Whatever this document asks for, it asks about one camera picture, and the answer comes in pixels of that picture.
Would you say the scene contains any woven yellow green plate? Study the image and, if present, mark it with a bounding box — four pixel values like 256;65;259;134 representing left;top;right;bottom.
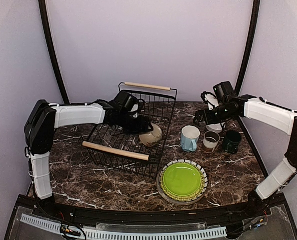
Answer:
161;161;206;200

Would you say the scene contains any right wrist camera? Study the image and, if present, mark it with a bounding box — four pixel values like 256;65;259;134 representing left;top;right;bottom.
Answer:
200;81;238;110

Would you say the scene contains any light blue mug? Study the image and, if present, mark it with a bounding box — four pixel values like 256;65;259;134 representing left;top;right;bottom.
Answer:
180;125;201;152

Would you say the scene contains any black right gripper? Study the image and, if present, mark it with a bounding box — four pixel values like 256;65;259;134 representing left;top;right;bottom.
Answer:
193;103;235;127

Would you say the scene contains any dark green mug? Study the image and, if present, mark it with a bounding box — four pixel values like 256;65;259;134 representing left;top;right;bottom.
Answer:
222;130;242;154

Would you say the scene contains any beige ribbed cup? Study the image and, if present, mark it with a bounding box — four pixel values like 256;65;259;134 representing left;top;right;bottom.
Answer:
139;123;163;147

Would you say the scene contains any white cable duct strip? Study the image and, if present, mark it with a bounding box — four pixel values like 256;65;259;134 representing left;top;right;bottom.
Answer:
20;213;228;240

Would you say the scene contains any white cup with brown band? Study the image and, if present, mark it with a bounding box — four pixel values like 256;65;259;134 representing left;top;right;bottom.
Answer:
202;131;221;153

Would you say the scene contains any grey deer pattern plate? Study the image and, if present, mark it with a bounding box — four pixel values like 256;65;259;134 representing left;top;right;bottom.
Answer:
156;175;204;206

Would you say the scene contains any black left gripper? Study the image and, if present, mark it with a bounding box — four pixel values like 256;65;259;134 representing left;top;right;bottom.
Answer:
119;111;154;136

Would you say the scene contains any white bowl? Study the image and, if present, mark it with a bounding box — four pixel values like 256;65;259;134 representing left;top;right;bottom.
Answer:
206;124;223;134

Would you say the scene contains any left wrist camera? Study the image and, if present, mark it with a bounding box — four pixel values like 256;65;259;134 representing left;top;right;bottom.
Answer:
110;90;140;118

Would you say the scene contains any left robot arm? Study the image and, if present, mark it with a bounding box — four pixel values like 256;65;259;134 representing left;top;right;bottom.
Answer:
24;99;154;218

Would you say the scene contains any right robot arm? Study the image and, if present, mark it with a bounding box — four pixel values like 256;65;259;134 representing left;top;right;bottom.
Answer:
194;92;297;217

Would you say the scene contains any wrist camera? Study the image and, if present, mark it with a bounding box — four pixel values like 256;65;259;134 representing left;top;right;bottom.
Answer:
200;81;238;110
110;90;140;118

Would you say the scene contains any bright green plate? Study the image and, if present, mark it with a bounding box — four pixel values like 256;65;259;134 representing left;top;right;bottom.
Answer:
161;162;206;197

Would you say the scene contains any black front rail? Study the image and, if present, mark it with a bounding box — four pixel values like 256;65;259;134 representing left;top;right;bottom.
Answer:
18;194;272;230

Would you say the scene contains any black wire dish rack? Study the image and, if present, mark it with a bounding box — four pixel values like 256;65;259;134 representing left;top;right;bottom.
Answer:
87;82;178;178

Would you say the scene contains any blue striped white plate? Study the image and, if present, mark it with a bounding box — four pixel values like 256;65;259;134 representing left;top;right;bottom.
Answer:
158;159;209;202

